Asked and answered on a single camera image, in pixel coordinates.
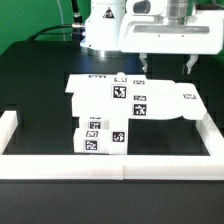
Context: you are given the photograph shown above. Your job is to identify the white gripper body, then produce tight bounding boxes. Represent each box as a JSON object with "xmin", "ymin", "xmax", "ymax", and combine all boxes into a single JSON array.
[{"xmin": 119, "ymin": 0, "xmax": 224, "ymax": 55}]

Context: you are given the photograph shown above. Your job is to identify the white U-shaped fence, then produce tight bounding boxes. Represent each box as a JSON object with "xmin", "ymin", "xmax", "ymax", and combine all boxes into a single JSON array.
[{"xmin": 0, "ymin": 111, "xmax": 224, "ymax": 180}]

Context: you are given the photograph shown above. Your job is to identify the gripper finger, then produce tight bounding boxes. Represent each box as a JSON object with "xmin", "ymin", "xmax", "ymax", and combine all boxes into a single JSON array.
[
  {"xmin": 139, "ymin": 53, "xmax": 148, "ymax": 71},
  {"xmin": 184, "ymin": 54, "xmax": 198, "ymax": 74}
]

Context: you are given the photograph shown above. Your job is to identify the white chair back frame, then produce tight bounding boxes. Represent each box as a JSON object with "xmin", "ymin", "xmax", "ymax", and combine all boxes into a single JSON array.
[{"xmin": 66, "ymin": 74, "xmax": 207, "ymax": 120}]

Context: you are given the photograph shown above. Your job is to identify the grey thin cable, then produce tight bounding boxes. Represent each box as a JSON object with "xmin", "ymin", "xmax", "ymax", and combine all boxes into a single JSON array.
[{"xmin": 56, "ymin": 0, "xmax": 66, "ymax": 42}]

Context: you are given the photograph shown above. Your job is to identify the black cable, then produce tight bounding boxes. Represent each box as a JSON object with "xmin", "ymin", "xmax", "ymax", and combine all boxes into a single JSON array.
[{"xmin": 27, "ymin": 0, "xmax": 86, "ymax": 42}]

